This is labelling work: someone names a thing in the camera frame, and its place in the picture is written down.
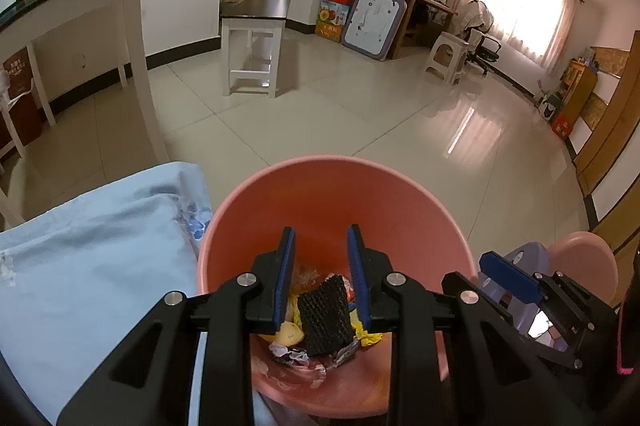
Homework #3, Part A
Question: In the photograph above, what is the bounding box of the black foam fruit net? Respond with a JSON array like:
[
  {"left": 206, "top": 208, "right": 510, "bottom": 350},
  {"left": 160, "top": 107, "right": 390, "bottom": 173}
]
[{"left": 297, "top": 275, "right": 355, "bottom": 358}]

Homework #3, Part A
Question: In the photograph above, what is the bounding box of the yellow snack wrapper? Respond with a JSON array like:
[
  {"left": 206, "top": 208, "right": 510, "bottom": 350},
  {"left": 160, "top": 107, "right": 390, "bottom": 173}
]
[{"left": 349, "top": 309, "right": 384, "bottom": 348}]

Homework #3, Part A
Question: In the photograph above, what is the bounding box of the orange peel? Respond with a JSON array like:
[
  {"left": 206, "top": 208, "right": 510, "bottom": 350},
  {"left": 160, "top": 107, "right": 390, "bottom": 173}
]
[{"left": 259, "top": 321, "right": 304, "bottom": 347}]

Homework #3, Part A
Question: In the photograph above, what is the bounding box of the dark red wrapper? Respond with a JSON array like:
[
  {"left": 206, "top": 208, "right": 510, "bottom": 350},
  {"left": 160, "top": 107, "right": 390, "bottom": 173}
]
[{"left": 269, "top": 339, "right": 360, "bottom": 371}]

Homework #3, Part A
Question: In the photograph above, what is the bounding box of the pink plastic trash bucket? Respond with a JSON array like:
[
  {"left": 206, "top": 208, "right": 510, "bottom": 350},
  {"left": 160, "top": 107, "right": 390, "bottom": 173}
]
[{"left": 198, "top": 155, "right": 477, "bottom": 418}]

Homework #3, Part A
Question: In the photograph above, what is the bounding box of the purple plastic stool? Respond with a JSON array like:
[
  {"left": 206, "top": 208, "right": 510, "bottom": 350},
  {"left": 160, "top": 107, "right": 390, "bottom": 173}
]
[{"left": 478, "top": 242, "right": 550, "bottom": 334}]

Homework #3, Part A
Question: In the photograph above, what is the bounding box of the white plastic stool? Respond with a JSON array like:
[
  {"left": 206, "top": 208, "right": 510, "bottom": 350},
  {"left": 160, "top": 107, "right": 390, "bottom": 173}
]
[{"left": 425, "top": 32, "right": 469, "bottom": 85}]

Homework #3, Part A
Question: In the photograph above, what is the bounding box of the light blue table cloth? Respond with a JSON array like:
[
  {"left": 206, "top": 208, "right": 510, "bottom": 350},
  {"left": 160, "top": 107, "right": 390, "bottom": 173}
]
[{"left": 1, "top": 162, "right": 213, "bottom": 422}]

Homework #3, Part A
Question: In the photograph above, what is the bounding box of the white stool dark top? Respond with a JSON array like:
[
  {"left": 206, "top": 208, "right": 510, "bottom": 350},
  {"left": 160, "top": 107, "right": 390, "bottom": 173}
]
[{"left": 220, "top": 0, "right": 290, "bottom": 98}]

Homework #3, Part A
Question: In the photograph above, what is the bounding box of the office chair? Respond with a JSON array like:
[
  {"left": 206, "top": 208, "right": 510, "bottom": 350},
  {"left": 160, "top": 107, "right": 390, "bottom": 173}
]
[{"left": 454, "top": 0, "right": 502, "bottom": 75}]

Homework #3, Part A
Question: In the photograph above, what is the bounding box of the kids drawing board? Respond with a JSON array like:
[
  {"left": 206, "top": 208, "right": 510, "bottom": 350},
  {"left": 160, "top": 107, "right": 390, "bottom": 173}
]
[{"left": 342, "top": 0, "right": 407, "bottom": 60}]

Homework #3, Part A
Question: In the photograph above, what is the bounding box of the colourful cardboard box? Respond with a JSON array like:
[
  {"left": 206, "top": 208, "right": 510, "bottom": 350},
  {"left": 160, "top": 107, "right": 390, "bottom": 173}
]
[{"left": 314, "top": 0, "right": 352, "bottom": 43}]

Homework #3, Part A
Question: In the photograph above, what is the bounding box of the wooden desk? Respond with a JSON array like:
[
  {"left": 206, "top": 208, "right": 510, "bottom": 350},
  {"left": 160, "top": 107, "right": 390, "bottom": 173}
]
[{"left": 326, "top": 0, "right": 459, "bottom": 60}]

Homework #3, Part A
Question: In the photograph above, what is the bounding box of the white table glass top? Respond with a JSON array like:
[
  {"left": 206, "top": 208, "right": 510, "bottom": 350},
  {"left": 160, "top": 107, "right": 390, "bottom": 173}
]
[{"left": 1, "top": 0, "right": 168, "bottom": 163}]

